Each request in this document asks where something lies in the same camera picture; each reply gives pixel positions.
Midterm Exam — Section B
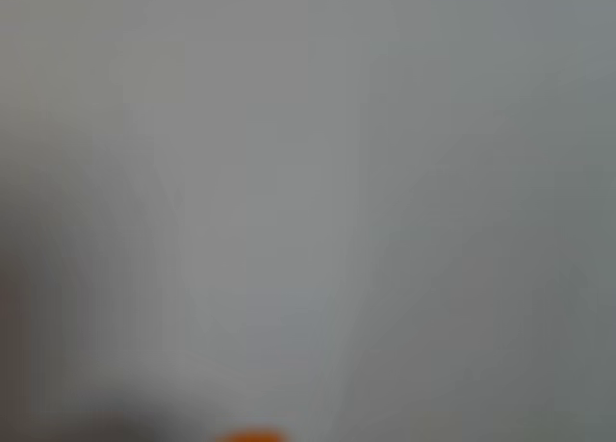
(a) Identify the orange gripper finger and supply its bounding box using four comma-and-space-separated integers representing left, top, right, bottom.
211, 427, 292, 442

